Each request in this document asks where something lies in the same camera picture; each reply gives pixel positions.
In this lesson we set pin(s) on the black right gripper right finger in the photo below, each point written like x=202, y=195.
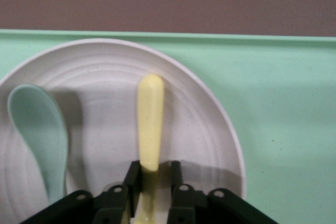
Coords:
x=183, y=205

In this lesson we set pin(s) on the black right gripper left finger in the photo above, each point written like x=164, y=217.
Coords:
x=110, y=205

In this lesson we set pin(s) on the yellow plastic fork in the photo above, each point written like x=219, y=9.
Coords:
x=150, y=119

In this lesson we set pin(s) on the white round ridged plate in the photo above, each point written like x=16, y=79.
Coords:
x=105, y=77

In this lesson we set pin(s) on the pale green plastic spoon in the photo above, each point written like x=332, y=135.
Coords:
x=39, y=124

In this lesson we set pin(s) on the light green rectangular tray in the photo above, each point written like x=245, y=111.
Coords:
x=283, y=103

